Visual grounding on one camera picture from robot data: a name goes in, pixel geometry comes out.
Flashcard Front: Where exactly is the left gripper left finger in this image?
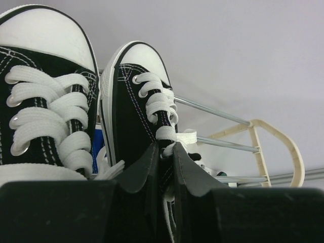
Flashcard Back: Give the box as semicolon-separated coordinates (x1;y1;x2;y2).
1;143;159;242

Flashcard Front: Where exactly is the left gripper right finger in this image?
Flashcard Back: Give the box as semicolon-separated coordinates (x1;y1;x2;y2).
173;143;323;243

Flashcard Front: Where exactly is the blue sneaker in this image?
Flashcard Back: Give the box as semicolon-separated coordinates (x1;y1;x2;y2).
92;124;105;174

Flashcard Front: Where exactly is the black sneaker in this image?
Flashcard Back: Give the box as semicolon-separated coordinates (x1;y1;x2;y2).
100;40;203;243
1;5;99;184

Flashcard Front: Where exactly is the teal heel shoe upper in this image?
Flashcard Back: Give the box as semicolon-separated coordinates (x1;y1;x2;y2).
217;171;227;176

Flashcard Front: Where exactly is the white metal shoe rack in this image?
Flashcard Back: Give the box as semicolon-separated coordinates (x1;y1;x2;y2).
97;68;324;188

